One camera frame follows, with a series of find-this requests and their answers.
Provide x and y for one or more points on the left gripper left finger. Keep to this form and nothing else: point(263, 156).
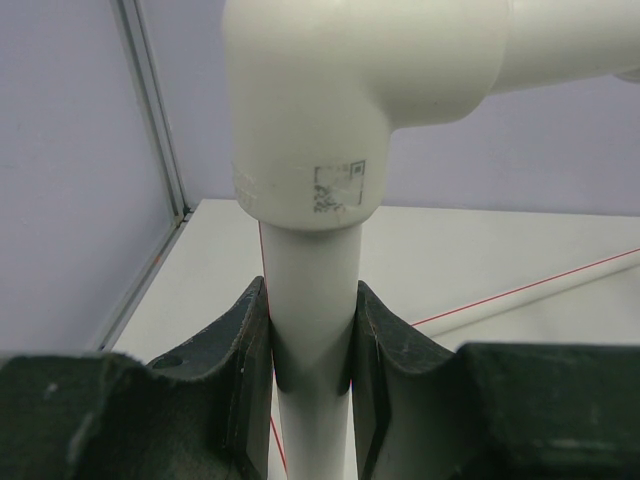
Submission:
point(199, 411)

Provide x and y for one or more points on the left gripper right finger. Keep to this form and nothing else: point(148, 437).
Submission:
point(488, 410)

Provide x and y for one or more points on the white PVC pipe frame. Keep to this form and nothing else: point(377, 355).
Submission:
point(316, 90)

